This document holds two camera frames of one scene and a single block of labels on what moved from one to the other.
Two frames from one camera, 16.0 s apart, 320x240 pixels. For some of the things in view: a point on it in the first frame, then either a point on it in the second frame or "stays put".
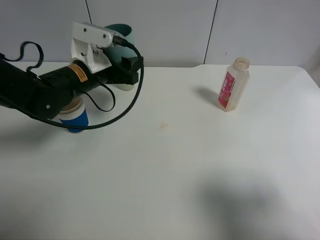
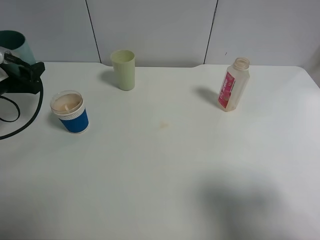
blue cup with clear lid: x=74 y=112 stays put
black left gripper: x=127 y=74 -> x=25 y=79
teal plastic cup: x=119 y=49 -> x=16 y=44
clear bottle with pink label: x=235 y=82 stays put
